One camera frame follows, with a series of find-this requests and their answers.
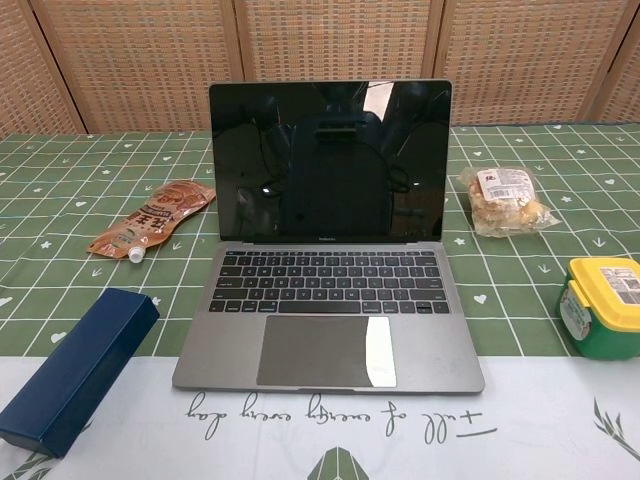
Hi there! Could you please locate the silver laptop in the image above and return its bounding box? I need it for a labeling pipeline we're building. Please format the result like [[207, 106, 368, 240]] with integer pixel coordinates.
[[171, 78, 487, 396]]

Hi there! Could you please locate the orange spouted drink pouch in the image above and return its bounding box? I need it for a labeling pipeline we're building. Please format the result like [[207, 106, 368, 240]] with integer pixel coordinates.
[[85, 178, 218, 264]]

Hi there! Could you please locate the clear bag of snacks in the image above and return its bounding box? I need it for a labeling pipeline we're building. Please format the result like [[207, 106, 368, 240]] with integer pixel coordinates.
[[458, 166, 561, 238]]

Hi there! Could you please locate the green grid tablecloth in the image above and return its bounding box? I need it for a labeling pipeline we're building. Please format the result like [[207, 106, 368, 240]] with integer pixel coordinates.
[[0, 119, 640, 480]]

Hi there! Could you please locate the dark blue long box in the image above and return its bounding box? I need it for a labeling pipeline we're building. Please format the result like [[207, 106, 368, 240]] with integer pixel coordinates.
[[0, 287, 161, 459]]

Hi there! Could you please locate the green container with yellow lid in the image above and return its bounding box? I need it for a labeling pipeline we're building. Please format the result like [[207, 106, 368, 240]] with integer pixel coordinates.
[[555, 256, 640, 361]]

